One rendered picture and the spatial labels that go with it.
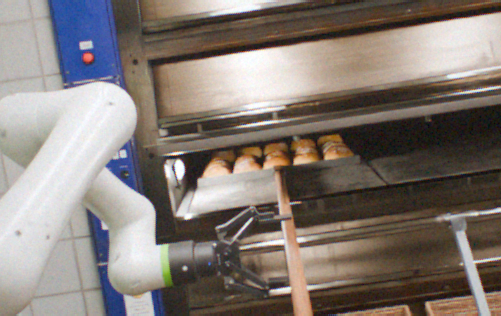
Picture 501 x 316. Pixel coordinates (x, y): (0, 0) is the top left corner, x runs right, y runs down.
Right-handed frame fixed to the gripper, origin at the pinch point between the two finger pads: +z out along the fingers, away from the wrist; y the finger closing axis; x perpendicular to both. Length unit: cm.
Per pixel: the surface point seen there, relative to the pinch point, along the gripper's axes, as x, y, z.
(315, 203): -52, 2, 9
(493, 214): -14.5, 2.8, 47.6
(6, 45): -51, -54, -68
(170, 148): -37, -21, -27
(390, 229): -14.4, 2.9, 23.6
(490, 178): -52, 2, 57
